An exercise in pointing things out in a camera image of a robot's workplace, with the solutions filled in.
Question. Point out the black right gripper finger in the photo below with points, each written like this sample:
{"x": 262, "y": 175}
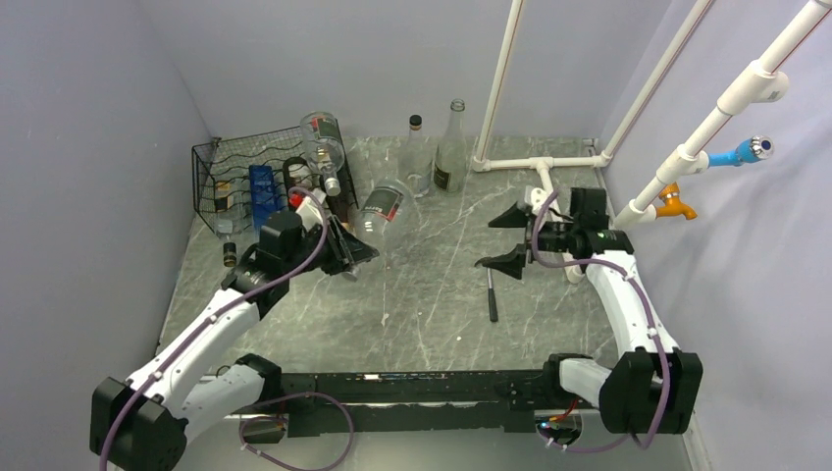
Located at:
{"x": 511, "y": 264}
{"x": 517, "y": 216}

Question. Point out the clear bottle with dark label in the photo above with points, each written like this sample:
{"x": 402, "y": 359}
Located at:
{"x": 450, "y": 162}

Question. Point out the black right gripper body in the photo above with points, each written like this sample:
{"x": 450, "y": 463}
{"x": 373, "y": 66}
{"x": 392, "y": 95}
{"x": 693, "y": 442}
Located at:
{"x": 553, "y": 235}

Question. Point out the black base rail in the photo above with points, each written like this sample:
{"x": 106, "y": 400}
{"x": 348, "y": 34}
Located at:
{"x": 513, "y": 401}

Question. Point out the dark bottle silver cap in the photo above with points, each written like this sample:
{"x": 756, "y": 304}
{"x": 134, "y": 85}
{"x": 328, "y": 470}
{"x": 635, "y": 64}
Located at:
{"x": 296, "y": 172}

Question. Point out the small bottle black cap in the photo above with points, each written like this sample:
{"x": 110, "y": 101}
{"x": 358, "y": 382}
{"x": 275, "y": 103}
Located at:
{"x": 224, "y": 230}

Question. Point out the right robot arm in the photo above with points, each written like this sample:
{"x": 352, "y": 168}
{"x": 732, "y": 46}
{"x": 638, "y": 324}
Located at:
{"x": 653, "y": 386}

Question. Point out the clear bottle green label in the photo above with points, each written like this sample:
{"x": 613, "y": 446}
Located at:
{"x": 385, "y": 221}

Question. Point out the black handled hammer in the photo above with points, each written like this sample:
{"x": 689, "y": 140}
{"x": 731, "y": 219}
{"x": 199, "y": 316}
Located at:
{"x": 492, "y": 305}

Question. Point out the blue glass bottle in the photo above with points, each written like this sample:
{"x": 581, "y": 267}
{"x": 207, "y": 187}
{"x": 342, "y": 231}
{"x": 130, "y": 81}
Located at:
{"x": 264, "y": 195}

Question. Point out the white pvc pipe frame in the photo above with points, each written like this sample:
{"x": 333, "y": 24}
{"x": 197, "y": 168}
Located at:
{"x": 577, "y": 66}

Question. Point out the clear frosted short bottle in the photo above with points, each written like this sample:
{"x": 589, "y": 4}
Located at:
{"x": 414, "y": 160}

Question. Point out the blue tap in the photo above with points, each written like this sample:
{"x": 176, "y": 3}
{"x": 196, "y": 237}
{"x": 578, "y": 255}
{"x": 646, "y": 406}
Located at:
{"x": 752, "y": 150}

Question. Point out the orange tap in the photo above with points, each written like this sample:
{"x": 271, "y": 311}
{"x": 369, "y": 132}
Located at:
{"x": 672, "y": 205}

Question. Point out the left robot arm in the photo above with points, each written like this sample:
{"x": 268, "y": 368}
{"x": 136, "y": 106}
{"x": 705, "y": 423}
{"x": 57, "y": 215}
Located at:
{"x": 146, "y": 421}

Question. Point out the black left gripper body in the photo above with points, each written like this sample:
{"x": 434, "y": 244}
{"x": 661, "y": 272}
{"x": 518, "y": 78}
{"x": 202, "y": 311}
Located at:
{"x": 335, "y": 257}

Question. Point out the black wire wine rack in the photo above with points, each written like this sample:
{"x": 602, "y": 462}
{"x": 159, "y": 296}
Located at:
{"x": 220, "y": 179}

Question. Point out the clear bottle red label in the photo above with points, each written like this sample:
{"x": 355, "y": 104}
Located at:
{"x": 323, "y": 148}

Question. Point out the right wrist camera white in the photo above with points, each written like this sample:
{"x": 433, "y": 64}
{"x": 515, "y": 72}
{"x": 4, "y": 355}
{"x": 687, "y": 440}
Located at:
{"x": 535, "y": 198}

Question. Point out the amber bottle gold foil neck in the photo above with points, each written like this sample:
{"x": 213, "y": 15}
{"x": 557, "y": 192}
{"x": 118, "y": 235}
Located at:
{"x": 339, "y": 205}

